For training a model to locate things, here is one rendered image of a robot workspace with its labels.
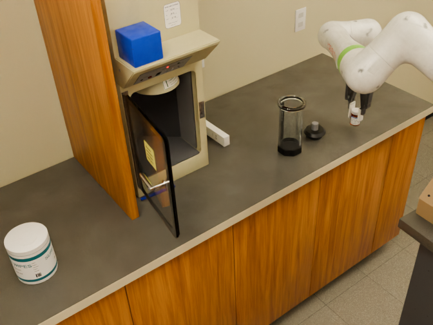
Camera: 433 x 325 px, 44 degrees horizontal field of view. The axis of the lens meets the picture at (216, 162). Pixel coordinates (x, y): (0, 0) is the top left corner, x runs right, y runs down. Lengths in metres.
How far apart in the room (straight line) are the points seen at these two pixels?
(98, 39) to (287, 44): 1.44
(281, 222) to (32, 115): 1.06
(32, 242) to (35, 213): 0.35
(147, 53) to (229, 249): 0.82
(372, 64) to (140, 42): 0.68
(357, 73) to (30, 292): 1.20
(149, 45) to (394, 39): 0.71
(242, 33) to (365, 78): 1.03
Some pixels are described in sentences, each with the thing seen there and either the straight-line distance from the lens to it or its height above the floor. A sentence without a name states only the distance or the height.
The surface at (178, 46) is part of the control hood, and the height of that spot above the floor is 1.51.
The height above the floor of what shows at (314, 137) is 0.97.
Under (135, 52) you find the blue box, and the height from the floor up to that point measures 1.56.
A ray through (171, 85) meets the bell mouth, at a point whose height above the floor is 1.33.
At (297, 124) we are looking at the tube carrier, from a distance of 2.08.
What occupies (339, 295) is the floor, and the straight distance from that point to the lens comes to 2.89.
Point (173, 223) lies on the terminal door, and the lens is 1.71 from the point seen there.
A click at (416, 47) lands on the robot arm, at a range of 1.65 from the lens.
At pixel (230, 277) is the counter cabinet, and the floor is 0.59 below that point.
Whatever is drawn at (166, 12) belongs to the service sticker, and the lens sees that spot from 1.74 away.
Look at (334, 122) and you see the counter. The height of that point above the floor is 0.94.
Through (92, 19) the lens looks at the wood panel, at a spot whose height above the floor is 1.68.
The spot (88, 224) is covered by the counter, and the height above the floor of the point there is 0.94.
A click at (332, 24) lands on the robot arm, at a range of 2.07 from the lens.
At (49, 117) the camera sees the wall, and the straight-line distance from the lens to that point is 2.19.
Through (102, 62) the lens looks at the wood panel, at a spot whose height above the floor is 1.56.
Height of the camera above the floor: 2.23
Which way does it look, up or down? 37 degrees down
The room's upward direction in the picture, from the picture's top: 3 degrees counter-clockwise
